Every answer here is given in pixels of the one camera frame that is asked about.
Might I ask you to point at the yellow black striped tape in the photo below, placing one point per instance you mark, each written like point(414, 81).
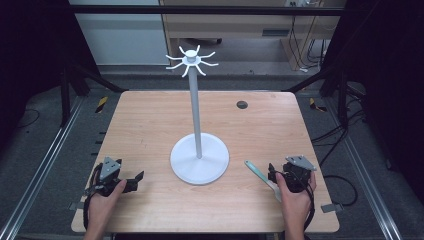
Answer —
point(101, 104)
point(315, 105)

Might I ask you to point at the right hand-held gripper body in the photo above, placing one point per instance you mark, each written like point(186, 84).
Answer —
point(296, 173)

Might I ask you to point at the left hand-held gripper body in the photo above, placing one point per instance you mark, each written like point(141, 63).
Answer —
point(109, 168)

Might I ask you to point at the person's left hand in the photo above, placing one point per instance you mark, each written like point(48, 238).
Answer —
point(100, 210)

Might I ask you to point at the grey metal bracket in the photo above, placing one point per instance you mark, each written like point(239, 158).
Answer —
point(76, 205)
point(331, 208)

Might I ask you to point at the white power strip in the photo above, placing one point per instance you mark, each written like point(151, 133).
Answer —
point(305, 2)

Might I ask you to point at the white hook stand rack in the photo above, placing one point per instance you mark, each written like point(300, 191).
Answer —
point(198, 126)

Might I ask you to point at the aluminium floor rail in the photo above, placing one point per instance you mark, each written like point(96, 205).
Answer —
point(370, 186)
point(36, 180)

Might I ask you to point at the black metal stand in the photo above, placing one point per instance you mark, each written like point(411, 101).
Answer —
point(342, 100)
point(65, 100)

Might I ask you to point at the white cabinet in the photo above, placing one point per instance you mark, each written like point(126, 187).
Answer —
point(123, 36)

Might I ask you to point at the person's right hand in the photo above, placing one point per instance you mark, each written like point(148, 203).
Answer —
point(295, 206)

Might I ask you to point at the black curtain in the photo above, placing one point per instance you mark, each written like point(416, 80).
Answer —
point(390, 83)
point(30, 50)

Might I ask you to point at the black horizontal frame bar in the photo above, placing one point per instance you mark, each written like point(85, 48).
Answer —
point(200, 10)

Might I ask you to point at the green and white spatula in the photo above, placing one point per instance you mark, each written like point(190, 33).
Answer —
point(258, 173)

